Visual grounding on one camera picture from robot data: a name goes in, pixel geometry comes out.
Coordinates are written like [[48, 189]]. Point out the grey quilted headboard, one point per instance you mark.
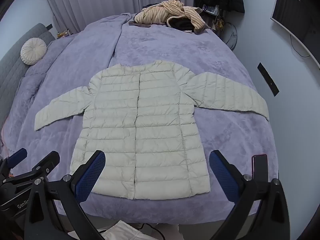
[[10, 75]]

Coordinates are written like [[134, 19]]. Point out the dark red phone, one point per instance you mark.
[[260, 165]]

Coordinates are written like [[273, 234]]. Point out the white curved monitor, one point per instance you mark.
[[290, 12]]

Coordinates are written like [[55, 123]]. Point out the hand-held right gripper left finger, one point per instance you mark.
[[92, 175]]

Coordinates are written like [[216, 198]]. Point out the standing fan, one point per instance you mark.
[[231, 37]]

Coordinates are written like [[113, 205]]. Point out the printed hanging bag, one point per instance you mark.
[[209, 8]]

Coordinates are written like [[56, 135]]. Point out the round cream pillow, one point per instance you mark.
[[33, 51]]

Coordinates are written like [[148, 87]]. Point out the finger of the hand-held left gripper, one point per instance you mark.
[[17, 154], [48, 161]]

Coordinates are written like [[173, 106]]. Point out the black wall strip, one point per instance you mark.
[[268, 78]]

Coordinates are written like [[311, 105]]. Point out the small bedside items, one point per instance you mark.
[[62, 33]]

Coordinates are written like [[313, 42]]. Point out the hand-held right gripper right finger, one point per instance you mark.
[[222, 177]]

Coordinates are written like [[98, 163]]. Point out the white cloth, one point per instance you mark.
[[122, 233]]

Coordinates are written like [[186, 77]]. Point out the beige striped garment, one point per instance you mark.
[[155, 15]]

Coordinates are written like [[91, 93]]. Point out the grey curtain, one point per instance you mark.
[[100, 0]]

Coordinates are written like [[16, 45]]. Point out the cream puffer jacket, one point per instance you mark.
[[150, 130]]

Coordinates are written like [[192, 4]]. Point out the purple plush blanket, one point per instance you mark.
[[175, 50]]

